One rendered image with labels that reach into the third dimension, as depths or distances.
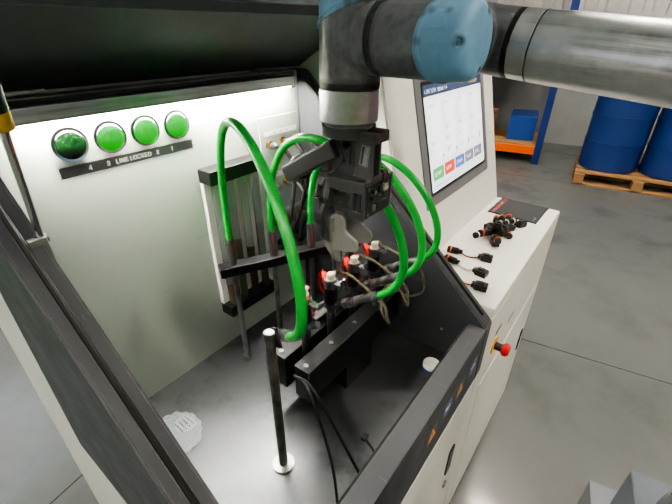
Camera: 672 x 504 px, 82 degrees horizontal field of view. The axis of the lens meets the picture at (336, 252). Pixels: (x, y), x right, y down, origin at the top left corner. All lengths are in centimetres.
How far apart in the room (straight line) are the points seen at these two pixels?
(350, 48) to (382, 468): 58
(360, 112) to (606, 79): 25
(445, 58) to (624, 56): 17
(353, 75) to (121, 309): 60
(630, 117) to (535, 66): 470
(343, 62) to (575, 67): 24
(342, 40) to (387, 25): 6
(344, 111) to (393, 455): 52
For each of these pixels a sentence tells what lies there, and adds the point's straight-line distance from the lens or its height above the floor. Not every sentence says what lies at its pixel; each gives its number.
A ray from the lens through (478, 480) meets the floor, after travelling 185.
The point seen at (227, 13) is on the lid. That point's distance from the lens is 69.
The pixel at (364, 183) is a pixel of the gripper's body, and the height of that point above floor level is 136.
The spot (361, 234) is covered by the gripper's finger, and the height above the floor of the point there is 126.
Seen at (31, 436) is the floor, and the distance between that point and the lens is 228.
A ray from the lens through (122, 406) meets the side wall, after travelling 53.
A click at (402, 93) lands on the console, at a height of 140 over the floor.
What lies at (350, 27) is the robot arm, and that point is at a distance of 47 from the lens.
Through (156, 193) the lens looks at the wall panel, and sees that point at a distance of 80.
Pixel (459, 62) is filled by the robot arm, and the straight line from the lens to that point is 42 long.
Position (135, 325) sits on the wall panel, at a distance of 88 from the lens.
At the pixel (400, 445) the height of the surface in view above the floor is 95.
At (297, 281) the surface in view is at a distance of 45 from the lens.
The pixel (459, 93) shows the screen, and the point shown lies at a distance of 126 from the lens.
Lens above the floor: 153
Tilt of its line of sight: 30 degrees down
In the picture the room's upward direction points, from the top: straight up
